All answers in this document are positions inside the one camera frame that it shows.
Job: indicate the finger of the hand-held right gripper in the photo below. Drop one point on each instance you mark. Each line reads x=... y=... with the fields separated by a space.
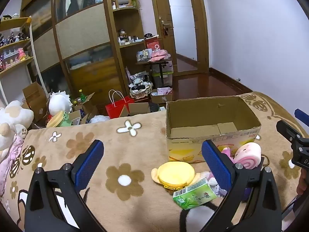
x=286 y=130
x=303 y=118

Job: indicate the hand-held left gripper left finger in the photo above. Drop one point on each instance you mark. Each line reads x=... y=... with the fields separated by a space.
x=89 y=164

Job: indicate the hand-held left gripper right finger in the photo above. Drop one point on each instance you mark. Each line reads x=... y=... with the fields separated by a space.
x=217 y=166

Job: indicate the pink swirl roll plush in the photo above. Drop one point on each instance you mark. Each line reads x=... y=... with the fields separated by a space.
x=248 y=157

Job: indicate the green tissue pack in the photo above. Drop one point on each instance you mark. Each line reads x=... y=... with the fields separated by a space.
x=193 y=195

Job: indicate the purple-clothed doll plush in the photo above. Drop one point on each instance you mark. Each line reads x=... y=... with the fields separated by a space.
x=246 y=194

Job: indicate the cardboard box yellow print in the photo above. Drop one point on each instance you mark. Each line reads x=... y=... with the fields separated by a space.
x=183 y=140

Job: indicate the yellow round plush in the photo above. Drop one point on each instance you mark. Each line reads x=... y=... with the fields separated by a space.
x=173 y=174

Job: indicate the person's right hand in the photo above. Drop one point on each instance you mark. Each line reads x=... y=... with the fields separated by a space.
x=302 y=181

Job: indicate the beige floral printed blanket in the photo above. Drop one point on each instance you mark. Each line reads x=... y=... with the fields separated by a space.
x=72 y=154

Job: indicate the white plastic bag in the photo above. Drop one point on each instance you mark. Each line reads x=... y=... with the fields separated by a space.
x=99 y=119

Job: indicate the green and yellow frog plush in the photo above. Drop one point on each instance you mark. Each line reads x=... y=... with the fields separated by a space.
x=64 y=119

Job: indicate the cardboard box with bottles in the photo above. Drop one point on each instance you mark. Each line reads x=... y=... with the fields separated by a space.
x=88 y=106

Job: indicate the red paper bag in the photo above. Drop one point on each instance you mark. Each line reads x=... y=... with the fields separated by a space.
x=115 y=108

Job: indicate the white fluffy head plush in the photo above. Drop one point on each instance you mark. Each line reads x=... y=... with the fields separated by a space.
x=59 y=102

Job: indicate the green bottle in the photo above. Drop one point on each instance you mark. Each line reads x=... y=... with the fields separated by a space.
x=82 y=95

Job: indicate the small open cardboard box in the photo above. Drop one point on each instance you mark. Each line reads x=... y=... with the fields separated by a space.
x=137 y=108

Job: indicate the pink fluffy cloth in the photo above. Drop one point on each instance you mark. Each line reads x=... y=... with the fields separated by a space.
x=9 y=164

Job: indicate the woven basket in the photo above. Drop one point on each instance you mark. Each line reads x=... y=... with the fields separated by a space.
x=140 y=93

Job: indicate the plain brown cardboard box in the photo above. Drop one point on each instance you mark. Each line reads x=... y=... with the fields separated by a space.
x=33 y=96

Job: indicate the cardboard box with pink items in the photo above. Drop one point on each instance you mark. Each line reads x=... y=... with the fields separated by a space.
x=160 y=99

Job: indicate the white bear plush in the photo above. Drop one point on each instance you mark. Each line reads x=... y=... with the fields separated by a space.
x=12 y=118

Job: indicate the zebra striped plush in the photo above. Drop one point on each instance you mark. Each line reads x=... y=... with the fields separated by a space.
x=140 y=79

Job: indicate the clear storage bin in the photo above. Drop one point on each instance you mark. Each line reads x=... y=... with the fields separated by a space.
x=166 y=77

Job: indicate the wooden corner shelf unit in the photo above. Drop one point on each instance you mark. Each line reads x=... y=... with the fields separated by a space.
x=131 y=60

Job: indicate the small dark table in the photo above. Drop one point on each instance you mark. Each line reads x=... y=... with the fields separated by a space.
x=154 y=64

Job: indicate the clear box of small items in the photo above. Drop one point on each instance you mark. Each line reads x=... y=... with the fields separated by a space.
x=143 y=55

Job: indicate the pink folded clothes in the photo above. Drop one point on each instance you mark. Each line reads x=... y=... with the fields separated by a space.
x=158 y=54

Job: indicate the row of pink figurines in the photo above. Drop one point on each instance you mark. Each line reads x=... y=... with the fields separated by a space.
x=14 y=58

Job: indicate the wooden wardrobe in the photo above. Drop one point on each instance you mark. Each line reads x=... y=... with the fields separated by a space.
x=82 y=31

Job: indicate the red box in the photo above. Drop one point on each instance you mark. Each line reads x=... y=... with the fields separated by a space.
x=152 y=44

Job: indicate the row of dark figurines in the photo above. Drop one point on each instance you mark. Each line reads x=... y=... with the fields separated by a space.
x=13 y=38

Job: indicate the wooden display shelf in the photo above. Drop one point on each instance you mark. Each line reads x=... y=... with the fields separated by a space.
x=14 y=22

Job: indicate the wooden door with glass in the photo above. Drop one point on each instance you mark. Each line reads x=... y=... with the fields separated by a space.
x=164 y=9

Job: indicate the white tube frame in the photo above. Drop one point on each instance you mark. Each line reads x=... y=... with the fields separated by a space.
x=36 y=60

